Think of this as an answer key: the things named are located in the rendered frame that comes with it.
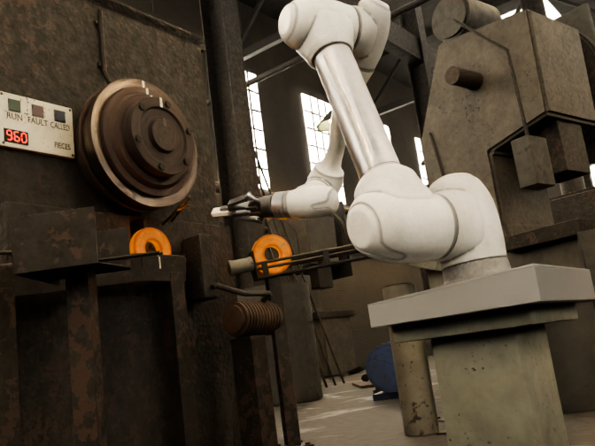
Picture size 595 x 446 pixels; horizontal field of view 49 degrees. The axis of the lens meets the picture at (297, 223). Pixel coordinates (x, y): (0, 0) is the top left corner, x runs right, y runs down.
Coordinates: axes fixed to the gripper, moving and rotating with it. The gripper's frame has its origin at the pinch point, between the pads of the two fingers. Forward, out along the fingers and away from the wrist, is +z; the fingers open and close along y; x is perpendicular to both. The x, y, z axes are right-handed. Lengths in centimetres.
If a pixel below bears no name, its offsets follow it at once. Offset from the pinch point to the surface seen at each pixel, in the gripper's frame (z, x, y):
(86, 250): -5, -60, -42
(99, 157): 30.0, -3.7, -31.0
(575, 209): -99, 472, 450
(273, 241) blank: -3.3, 14.6, 29.5
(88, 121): 34, 6, -39
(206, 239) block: 16.0, 4.7, 16.6
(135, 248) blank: 25.6, -17.4, -2.5
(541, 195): -84, 218, 199
